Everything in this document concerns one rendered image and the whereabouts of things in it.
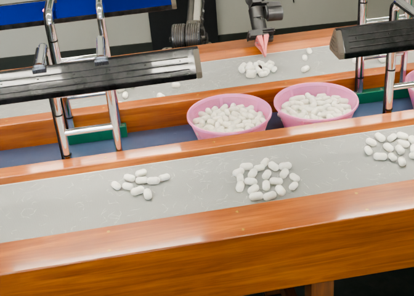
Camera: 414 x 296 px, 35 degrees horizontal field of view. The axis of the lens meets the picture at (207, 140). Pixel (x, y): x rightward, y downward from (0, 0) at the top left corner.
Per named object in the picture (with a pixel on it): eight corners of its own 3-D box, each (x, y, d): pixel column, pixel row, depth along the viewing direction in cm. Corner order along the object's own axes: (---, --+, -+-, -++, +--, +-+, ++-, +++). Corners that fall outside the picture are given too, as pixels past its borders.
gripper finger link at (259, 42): (279, 50, 241) (274, 28, 244) (260, 52, 240) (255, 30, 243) (276, 59, 247) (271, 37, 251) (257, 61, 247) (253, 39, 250)
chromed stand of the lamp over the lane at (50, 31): (68, 119, 229) (42, -5, 207) (125, 111, 231) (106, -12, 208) (66, 145, 212) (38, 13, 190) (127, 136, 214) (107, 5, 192)
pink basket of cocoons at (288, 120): (258, 122, 216) (257, 96, 211) (321, 100, 227) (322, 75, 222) (308, 156, 196) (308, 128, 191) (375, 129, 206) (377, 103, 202)
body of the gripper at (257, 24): (275, 31, 244) (271, 14, 246) (249, 34, 243) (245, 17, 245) (273, 40, 250) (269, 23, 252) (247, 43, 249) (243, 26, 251)
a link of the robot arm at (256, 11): (246, 12, 253) (249, 4, 248) (263, 10, 254) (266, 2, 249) (249, 27, 251) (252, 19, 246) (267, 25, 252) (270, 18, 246)
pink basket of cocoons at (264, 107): (184, 125, 219) (182, 99, 214) (262, 114, 221) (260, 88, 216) (195, 165, 196) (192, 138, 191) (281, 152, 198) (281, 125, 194)
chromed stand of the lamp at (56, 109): (64, 180, 194) (33, 39, 172) (131, 170, 196) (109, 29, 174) (61, 216, 178) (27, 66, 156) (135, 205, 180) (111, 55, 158)
